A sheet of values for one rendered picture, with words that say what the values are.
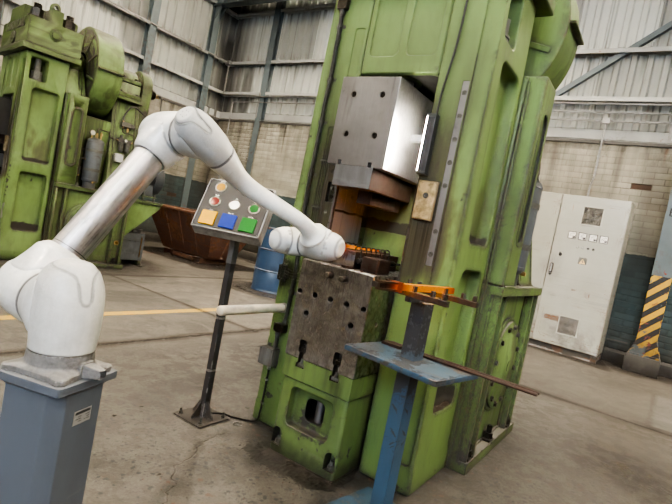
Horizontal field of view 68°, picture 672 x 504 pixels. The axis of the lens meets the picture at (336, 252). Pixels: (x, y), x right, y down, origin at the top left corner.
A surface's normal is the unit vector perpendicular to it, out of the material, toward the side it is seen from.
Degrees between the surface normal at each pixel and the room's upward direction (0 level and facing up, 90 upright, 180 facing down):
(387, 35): 90
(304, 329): 90
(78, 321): 88
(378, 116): 90
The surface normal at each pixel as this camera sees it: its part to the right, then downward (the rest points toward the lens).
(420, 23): -0.55, -0.07
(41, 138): 0.74, 0.16
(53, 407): 0.49, 0.15
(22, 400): -0.25, 0.00
